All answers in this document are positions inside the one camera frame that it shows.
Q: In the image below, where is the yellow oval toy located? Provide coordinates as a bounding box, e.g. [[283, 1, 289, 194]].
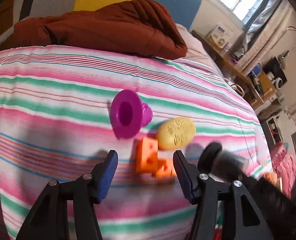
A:
[[156, 118, 196, 150]]

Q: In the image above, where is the beige curtain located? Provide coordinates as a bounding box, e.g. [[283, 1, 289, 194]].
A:
[[235, 0, 293, 75]]

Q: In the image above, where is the dark red blanket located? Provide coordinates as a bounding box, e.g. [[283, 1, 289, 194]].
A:
[[0, 0, 188, 60]]

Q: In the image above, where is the white box on desk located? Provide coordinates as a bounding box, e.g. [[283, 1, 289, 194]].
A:
[[208, 23, 233, 49]]

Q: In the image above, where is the striped bed cover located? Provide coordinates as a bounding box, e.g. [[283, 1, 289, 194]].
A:
[[0, 46, 272, 239]]

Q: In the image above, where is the orange block toy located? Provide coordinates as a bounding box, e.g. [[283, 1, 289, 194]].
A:
[[135, 137, 177, 179]]

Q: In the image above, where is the wooden side desk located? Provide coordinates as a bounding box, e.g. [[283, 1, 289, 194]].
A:
[[191, 30, 277, 109]]

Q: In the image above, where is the magenta toy cup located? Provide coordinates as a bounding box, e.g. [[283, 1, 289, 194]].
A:
[[109, 89, 153, 139]]

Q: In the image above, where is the dark grey cylinder speaker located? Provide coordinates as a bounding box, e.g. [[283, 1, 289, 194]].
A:
[[197, 142, 249, 182]]

